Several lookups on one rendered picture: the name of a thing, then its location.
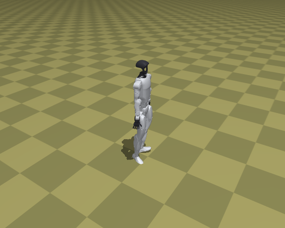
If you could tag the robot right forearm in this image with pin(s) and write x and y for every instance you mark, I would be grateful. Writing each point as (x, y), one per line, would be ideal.
(137, 109)

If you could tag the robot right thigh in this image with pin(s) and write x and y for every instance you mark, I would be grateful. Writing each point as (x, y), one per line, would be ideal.
(141, 131)

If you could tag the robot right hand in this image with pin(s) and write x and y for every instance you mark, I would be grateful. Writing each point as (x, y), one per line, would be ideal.
(137, 124)

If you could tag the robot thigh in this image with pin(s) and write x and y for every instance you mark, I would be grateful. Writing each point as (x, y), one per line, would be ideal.
(141, 131)
(148, 118)

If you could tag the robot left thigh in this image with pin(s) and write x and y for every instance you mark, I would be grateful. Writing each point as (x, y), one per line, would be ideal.
(148, 118)

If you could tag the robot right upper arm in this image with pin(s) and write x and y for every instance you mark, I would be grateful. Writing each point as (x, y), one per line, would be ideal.
(137, 86)

